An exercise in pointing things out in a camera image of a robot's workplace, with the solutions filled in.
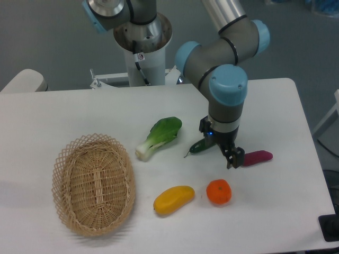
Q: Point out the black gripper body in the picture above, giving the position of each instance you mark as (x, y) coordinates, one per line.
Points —
(225, 141)

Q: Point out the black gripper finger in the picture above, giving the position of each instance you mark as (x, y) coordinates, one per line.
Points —
(238, 156)
(228, 155)

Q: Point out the green cucumber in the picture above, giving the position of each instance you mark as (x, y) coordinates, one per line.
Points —
(200, 146)

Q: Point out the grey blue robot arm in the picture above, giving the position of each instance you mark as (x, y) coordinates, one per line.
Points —
(212, 69)

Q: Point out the purple sweet potato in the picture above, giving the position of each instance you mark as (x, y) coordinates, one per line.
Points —
(257, 157)

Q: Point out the orange tangerine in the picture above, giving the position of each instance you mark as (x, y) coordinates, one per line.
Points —
(219, 192)

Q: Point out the green bok choy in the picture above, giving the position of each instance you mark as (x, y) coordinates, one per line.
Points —
(164, 131)

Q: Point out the yellow mango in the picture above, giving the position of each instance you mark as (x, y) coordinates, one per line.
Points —
(173, 199)

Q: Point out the black device at table edge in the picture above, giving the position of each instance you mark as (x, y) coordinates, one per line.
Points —
(329, 227)

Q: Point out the woven wicker basket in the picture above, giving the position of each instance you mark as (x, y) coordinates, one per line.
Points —
(93, 185)

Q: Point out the white chair armrest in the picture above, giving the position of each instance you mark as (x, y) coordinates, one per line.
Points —
(26, 81)

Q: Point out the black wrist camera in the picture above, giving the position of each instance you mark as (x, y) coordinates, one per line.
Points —
(205, 127)

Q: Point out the white furniture frame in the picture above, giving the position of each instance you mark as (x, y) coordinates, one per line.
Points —
(330, 117)

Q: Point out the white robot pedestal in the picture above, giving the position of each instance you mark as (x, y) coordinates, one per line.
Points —
(144, 48)

